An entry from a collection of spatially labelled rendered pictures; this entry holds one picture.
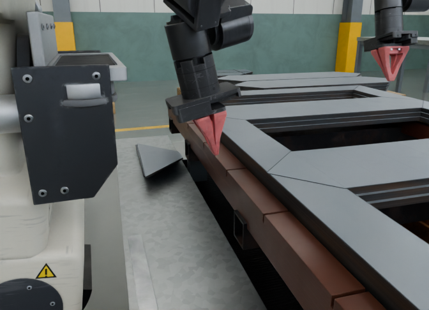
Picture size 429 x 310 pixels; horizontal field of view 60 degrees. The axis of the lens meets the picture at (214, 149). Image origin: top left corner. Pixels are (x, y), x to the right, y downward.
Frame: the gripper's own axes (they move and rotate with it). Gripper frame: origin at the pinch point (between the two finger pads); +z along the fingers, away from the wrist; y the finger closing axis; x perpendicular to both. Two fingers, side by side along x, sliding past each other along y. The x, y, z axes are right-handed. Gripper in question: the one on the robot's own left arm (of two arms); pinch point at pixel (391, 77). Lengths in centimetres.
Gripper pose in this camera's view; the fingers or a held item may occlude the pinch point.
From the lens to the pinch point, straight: 94.8
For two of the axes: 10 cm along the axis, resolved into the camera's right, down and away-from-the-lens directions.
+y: -2.7, -0.7, 9.6
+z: 0.8, 9.9, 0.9
